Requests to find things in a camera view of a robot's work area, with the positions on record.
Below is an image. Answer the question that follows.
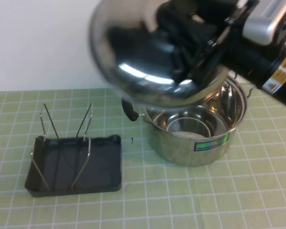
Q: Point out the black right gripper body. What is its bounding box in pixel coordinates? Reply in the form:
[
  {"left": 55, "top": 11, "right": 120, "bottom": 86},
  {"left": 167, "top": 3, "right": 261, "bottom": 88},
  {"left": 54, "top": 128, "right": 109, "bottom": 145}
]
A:
[{"left": 185, "top": 0, "right": 286, "bottom": 84}]

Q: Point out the green checkered tablecloth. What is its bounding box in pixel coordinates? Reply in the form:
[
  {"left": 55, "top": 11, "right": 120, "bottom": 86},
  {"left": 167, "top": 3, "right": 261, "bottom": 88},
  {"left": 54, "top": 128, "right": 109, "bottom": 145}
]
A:
[{"left": 0, "top": 88, "right": 286, "bottom": 229}]

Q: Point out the steel pot lid black knob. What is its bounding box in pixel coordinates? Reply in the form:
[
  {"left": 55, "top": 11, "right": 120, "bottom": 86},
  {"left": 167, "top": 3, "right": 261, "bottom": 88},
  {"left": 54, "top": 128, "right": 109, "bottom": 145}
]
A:
[{"left": 89, "top": 0, "right": 229, "bottom": 107}]

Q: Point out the stainless steel two-handled pot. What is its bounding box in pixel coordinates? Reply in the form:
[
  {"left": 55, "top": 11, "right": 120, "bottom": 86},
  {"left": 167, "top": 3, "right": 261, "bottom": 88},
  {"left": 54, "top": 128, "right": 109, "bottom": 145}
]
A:
[{"left": 121, "top": 71, "right": 257, "bottom": 167}]

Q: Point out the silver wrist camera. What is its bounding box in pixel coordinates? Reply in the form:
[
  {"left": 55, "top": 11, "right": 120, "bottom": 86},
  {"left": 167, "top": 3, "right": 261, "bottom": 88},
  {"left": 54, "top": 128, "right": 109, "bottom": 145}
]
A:
[{"left": 242, "top": 0, "right": 286, "bottom": 46}]

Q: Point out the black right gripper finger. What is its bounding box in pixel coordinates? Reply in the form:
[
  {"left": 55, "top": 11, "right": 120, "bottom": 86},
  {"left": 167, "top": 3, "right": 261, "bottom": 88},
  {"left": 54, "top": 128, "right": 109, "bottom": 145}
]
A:
[
  {"left": 192, "top": 5, "right": 232, "bottom": 27},
  {"left": 171, "top": 35, "right": 217, "bottom": 80}
]

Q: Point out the wire lid rack black tray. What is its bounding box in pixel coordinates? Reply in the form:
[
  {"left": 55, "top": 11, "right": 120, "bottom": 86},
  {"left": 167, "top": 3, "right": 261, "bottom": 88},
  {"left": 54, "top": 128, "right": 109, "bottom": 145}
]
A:
[{"left": 24, "top": 103, "right": 123, "bottom": 198}]

